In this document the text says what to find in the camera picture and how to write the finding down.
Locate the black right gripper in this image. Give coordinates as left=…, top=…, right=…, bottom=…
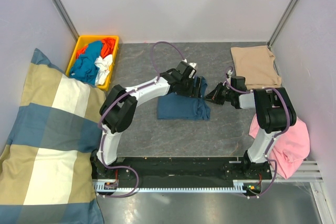
left=203, top=82, right=234, bottom=105

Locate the dark blue t-shirt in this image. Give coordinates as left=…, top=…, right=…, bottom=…
left=157, top=77, right=211, bottom=121

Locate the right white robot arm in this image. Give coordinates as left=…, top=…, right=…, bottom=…
left=205, top=76, right=297, bottom=179

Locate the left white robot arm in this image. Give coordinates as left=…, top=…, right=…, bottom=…
left=97, top=60, right=201, bottom=178

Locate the folded beige t-shirt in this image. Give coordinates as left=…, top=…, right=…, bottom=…
left=230, top=46, right=281, bottom=90

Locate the orange t-shirt in bin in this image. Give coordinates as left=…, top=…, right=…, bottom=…
left=76, top=37, right=116, bottom=59

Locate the pink t-shirt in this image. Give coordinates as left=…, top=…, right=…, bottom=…
left=248, top=116, right=310, bottom=179

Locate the teal t-shirt in bin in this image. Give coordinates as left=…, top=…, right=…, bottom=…
left=69, top=40, right=103, bottom=85

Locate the yellow plastic bin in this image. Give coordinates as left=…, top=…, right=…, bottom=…
left=66, top=35, right=119, bottom=91

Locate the blue beige checkered pillow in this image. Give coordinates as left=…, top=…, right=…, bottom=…
left=1, top=49, right=106, bottom=223

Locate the right aluminium corner post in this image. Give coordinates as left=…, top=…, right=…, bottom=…
left=267, top=0, right=299, bottom=49

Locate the aluminium corner post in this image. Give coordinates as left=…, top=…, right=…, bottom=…
left=267, top=0, right=299, bottom=49
left=52, top=0, right=79, bottom=41

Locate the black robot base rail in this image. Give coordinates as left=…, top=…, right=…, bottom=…
left=92, top=157, right=272, bottom=187

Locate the grey slotted cable duct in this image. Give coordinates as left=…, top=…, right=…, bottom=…
left=92, top=179, right=262, bottom=195

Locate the left aluminium corner post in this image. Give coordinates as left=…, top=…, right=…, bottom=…
left=52, top=0, right=79, bottom=41

